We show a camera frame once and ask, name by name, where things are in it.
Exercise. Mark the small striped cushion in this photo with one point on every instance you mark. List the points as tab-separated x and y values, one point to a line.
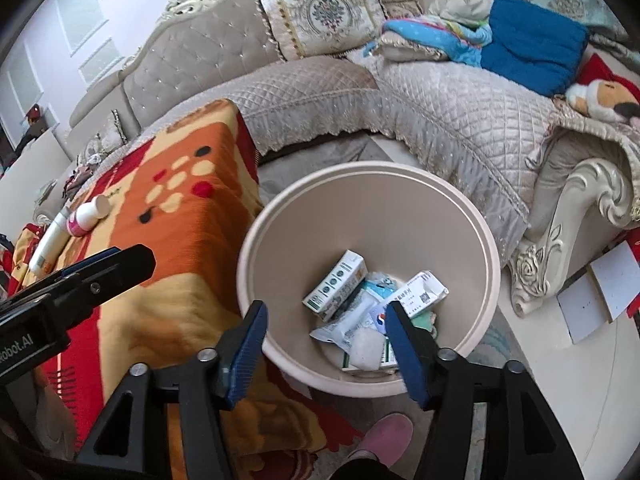
105	135

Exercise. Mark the teal knit cloth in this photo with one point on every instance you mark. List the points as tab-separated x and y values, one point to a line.
426	324

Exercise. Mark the small pink label bottle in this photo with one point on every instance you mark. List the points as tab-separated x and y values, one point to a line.
87	215

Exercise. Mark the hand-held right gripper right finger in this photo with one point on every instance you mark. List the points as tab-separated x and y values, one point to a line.
405	355

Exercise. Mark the blue cushion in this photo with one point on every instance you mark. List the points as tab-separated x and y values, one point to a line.
535	45

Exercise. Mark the grey floor mat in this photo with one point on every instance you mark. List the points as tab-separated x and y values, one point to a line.
320	160

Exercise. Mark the white blue medicine box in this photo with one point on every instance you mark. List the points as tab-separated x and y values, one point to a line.
420	292

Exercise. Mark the beige trash bin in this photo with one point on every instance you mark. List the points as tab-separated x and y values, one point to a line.
280	240

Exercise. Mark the large white bottle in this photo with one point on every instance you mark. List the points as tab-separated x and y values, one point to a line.
50	245

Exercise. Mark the plush toy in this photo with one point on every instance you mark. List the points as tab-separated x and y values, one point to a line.
600	92

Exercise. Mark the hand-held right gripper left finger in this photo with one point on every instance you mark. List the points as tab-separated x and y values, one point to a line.
245	355

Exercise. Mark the pile of clothes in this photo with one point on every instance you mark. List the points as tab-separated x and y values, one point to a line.
82	175

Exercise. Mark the large embroidered cushion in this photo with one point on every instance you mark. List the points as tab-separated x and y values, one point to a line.
325	15

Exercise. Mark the white green medicine box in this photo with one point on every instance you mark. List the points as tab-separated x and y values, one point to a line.
332	285

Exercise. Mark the orange red printed blanket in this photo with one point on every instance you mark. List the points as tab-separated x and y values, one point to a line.
200	240

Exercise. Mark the white cabinet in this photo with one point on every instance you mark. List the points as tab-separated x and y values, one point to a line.
35	160

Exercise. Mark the white foam block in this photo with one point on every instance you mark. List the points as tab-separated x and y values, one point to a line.
367	350

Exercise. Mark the beige tufted sofa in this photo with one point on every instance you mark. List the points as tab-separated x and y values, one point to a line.
200	60

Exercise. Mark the white bundled cloth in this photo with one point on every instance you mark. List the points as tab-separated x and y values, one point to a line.
465	2

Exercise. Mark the white cardboard sheet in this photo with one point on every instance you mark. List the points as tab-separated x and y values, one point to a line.
617	280
582	310

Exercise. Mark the beige quilted sofa cover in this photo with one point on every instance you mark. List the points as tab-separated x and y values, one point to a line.
450	125

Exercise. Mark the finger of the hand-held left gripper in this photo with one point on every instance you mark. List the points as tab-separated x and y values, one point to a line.
125	270
85	266

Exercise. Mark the pink slipper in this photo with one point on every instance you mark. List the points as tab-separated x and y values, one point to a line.
385	437

